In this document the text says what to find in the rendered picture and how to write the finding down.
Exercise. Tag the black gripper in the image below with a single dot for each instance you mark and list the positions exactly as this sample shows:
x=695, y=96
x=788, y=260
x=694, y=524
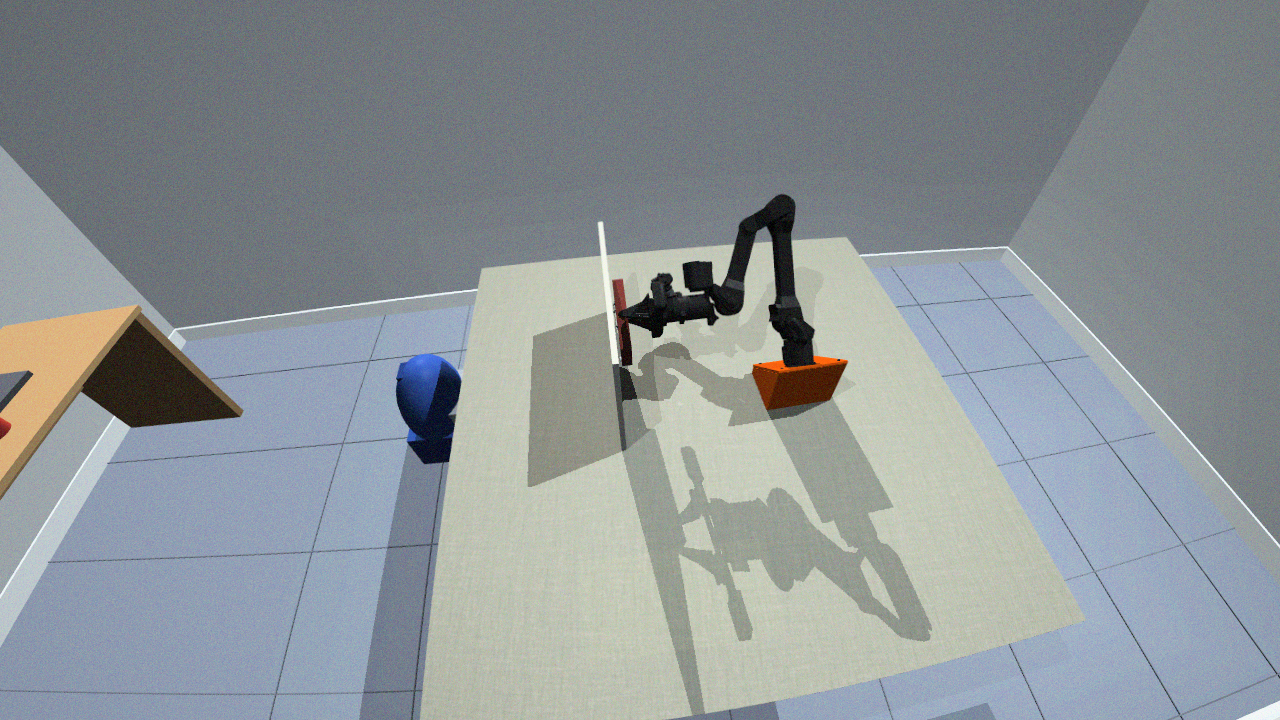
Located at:
x=654, y=313

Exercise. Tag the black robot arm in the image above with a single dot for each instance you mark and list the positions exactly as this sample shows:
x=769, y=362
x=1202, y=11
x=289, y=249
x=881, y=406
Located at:
x=786, y=314

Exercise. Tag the dark red picture frame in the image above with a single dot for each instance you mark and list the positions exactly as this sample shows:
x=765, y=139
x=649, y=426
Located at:
x=622, y=322

